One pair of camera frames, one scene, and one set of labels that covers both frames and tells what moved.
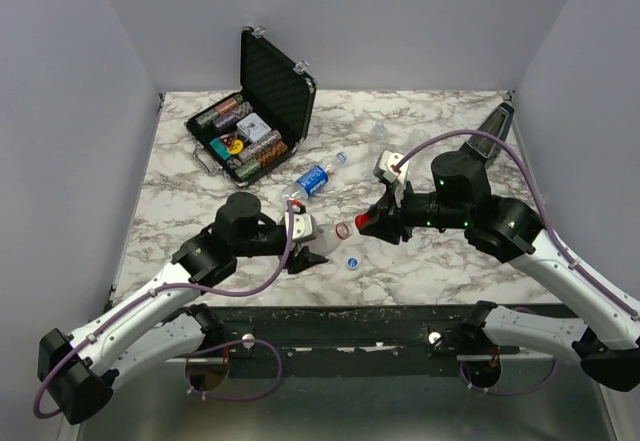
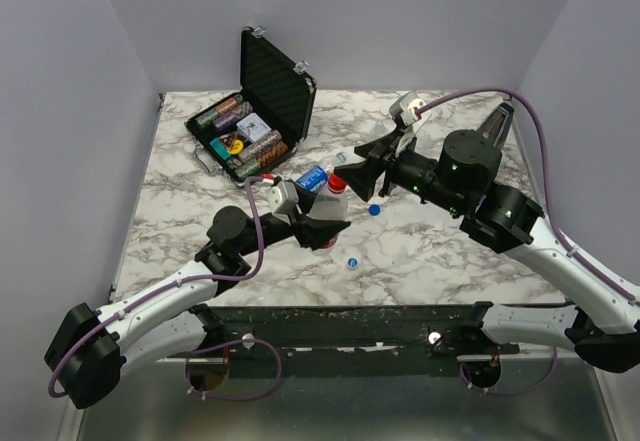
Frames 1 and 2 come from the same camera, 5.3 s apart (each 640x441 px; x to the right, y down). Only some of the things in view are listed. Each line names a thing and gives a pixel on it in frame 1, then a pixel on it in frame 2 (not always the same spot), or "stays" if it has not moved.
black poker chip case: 248,132 stays
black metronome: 485,149 stays
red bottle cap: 361,220 to 336,184
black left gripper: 304,260 to 313,232
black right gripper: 396,212 to 386,172
